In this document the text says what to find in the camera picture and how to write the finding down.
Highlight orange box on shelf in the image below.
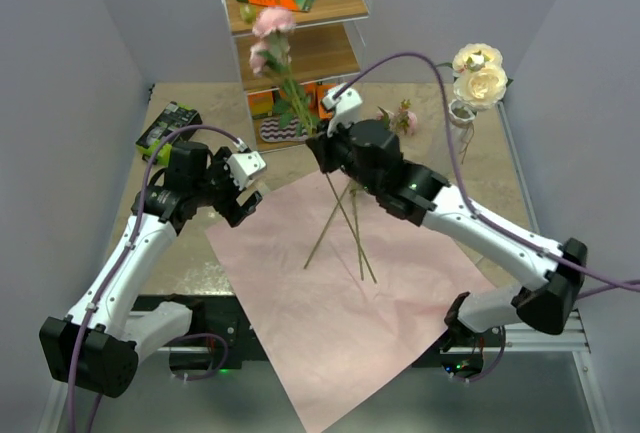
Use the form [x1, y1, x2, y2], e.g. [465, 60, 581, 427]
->
[273, 82, 317, 111]

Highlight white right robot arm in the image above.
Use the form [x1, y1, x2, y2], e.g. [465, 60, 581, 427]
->
[305, 120, 587, 349]

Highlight black green product box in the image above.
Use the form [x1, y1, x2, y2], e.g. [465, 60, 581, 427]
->
[136, 101, 202, 166]

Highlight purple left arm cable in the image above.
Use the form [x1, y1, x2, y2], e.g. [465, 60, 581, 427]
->
[64, 124, 249, 433]

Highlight orange green box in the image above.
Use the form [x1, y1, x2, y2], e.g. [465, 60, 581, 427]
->
[247, 90, 274, 119]

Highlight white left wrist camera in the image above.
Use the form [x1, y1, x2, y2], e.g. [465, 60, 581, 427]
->
[226, 152, 267, 191]

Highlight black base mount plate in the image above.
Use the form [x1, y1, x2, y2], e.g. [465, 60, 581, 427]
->
[132, 294, 506, 370]

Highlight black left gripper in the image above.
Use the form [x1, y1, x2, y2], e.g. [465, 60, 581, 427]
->
[192, 148, 262, 226]

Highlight small peach rose stem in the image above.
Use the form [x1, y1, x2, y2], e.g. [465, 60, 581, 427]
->
[303, 180, 356, 270]

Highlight orange blister pack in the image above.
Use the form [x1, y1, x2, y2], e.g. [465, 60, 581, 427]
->
[316, 82, 341, 120]

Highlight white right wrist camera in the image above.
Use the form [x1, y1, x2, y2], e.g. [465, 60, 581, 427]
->
[321, 83, 363, 137]

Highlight pink wrapping paper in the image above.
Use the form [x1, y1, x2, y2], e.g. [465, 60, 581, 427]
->
[207, 173, 491, 432]

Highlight large pink rose stem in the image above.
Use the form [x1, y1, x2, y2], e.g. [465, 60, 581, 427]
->
[249, 6, 377, 281]

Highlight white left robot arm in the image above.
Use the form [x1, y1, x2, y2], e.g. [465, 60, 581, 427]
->
[39, 142, 266, 398]

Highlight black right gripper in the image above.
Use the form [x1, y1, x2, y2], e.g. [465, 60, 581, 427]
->
[309, 112, 382, 195]

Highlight white rose stem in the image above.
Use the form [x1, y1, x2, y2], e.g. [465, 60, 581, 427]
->
[438, 43, 512, 119]

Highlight white wire wooden shelf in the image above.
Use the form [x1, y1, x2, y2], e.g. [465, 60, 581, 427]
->
[221, 0, 373, 152]

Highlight purple wavy pad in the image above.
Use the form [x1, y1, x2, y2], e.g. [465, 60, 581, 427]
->
[258, 117, 308, 143]

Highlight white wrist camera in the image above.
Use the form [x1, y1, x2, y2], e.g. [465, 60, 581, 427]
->
[321, 83, 363, 137]
[226, 152, 267, 191]

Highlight white ribbed ceramic vase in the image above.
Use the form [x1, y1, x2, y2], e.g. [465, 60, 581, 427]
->
[448, 100, 476, 160]

